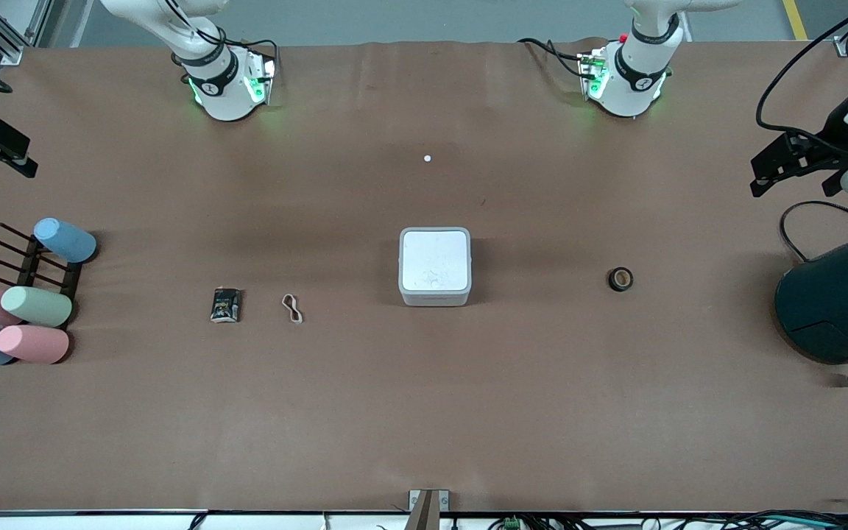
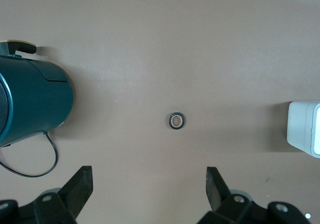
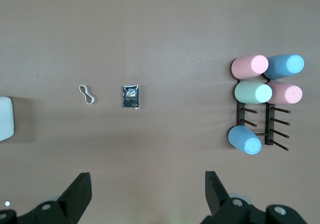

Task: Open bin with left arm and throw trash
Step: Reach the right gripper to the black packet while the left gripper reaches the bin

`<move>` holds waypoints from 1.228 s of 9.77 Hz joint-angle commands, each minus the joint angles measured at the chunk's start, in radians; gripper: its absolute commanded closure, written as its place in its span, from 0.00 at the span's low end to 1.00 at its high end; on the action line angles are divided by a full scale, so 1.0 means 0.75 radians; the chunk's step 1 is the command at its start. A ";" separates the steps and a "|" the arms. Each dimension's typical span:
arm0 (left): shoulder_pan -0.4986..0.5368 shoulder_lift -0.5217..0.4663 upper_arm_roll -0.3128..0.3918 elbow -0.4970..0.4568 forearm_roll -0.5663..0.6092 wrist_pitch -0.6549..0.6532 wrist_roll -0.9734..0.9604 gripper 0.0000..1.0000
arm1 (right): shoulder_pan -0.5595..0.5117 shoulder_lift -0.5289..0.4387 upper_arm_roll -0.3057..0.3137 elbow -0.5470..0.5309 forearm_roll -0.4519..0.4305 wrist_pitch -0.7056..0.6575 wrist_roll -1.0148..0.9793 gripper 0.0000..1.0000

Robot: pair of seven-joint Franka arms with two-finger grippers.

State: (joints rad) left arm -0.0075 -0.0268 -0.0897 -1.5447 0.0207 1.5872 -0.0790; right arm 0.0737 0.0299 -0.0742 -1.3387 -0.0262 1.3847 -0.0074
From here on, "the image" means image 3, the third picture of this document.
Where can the black tissue packet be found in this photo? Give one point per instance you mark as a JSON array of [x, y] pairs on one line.
[[131, 98]]

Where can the light green plastic cup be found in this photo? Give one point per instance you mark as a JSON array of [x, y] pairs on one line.
[[251, 92]]

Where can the blue plastic cup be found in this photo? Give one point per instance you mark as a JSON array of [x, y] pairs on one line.
[[242, 140], [285, 65]]

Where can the white rubber band loop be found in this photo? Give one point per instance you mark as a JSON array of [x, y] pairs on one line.
[[88, 101]]

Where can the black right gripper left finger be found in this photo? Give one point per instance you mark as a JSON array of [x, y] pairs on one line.
[[72, 199]]

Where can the white plastic desktop trash bin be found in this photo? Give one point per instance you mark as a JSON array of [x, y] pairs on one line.
[[5, 118]]

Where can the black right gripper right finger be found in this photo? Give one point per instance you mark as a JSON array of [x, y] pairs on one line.
[[217, 199]]

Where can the dark wooden cup rack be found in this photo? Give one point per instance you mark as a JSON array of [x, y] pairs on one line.
[[269, 124]]

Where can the pink plastic cup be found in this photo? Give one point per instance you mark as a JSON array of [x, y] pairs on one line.
[[246, 68], [286, 93]]

